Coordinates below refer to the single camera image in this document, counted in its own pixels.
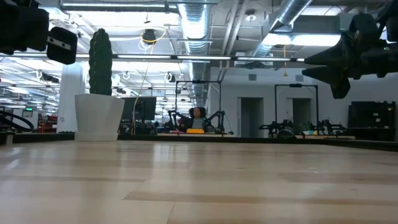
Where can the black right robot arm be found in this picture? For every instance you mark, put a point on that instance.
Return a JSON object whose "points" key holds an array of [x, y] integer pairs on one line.
{"points": [[392, 28]]}

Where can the black round ceiling device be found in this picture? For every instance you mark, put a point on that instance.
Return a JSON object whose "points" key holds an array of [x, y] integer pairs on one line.
{"points": [[149, 35]]}

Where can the green cactus plant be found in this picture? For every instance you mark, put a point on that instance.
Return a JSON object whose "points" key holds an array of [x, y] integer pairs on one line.
{"points": [[101, 62]]}

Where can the black background robot station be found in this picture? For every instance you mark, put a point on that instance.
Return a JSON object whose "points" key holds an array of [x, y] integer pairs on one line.
{"points": [[295, 126], [217, 119]]}

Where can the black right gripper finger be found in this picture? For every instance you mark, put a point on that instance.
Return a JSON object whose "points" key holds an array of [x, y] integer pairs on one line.
{"points": [[332, 77], [332, 54]]}

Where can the ceiling light strip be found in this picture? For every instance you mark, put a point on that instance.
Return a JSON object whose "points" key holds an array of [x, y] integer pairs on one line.
{"points": [[262, 59], [203, 58], [300, 59], [82, 56], [143, 56]]}

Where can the white hexagonal plant pot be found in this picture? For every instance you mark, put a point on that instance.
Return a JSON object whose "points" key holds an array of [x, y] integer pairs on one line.
{"points": [[98, 115]]}

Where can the white column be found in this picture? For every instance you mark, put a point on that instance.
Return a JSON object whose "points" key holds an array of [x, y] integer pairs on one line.
{"points": [[70, 99]]}

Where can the grey doorway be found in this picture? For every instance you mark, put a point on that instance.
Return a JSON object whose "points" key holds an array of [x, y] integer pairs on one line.
{"points": [[300, 113], [251, 116]]}

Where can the black aluminium table frame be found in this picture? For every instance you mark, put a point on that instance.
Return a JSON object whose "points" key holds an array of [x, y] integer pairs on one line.
{"points": [[217, 140]]}

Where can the dark background monitor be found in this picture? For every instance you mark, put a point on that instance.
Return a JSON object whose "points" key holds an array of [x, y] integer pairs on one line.
{"points": [[140, 112]]}

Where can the person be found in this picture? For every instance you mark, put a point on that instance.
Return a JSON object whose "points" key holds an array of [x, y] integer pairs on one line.
{"points": [[197, 119]]}

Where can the black equipment cabinet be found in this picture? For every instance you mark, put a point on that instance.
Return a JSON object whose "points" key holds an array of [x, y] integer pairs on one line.
{"points": [[371, 119]]}

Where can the silver ventilation duct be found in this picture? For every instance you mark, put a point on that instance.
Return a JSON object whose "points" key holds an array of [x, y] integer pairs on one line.
{"points": [[194, 25], [289, 18]]}

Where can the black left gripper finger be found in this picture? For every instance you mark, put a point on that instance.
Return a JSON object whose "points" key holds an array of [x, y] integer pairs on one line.
{"points": [[62, 46]]}

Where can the yellow background bin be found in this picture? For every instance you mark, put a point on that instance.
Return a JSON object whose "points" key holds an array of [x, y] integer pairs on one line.
{"points": [[195, 131]]}

